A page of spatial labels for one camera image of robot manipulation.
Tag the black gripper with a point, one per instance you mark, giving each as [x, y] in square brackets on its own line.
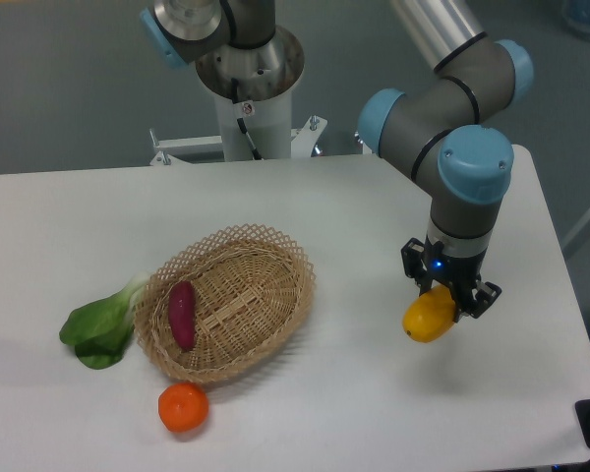
[425, 264]

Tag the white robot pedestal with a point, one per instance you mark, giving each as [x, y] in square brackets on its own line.
[252, 95]

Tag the yellow mango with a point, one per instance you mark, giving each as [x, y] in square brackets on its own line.
[430, 316]

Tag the purple sweet potato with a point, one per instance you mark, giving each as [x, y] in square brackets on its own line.
[181, 314]

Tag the orange tangerine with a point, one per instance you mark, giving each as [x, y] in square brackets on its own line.
[182, 407]

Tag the green bok choy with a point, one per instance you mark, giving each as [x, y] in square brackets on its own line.
[99, 332]

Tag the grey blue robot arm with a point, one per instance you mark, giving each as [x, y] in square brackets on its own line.
[437, 139]

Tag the woven wicker basket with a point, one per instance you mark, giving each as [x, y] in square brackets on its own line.
[254, 286]

